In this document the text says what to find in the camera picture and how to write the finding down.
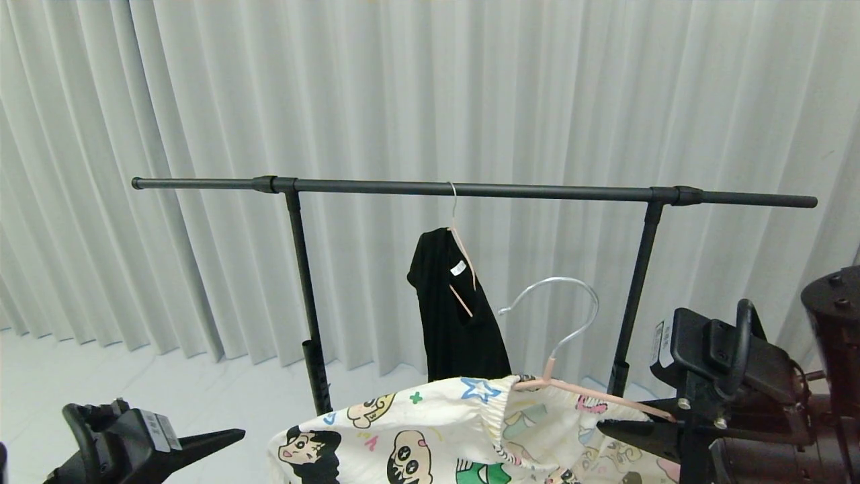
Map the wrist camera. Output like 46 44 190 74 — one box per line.
648 307 815 432
44 402 183 484

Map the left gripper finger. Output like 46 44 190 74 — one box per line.
170 428 247 469

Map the black clothes rack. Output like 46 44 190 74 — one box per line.
131 175 819 417

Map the pink clothes hanger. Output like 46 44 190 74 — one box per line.
498 276 677 424
446 181 478 319

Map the white curtain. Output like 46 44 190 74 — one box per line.
0 0 860 397

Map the black garment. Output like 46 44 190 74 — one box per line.
406 227 513 383

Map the cream printed garment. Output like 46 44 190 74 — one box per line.
267 374 683 484

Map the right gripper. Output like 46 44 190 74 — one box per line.
596 417 842 484

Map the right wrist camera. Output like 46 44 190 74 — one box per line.
648 307 815 432

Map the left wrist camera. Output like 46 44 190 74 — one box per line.
44 402 183 484

